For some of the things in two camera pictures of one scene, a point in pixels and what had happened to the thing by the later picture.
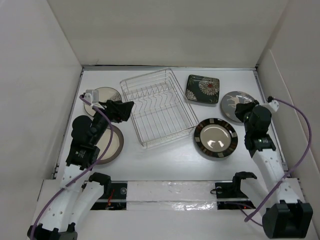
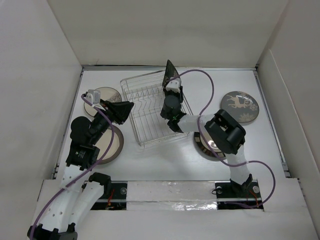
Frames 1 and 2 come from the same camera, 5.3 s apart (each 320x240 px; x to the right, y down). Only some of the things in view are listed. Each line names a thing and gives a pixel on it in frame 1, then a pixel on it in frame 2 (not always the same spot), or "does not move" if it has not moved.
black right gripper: (242, 107) to (180, 95)
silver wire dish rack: (162, 110) does not move
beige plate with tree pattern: (105, 93) does not move
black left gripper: (117, 110) does not move
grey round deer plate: (229, 101) does not move
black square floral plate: (202, 89) to (170, 72)
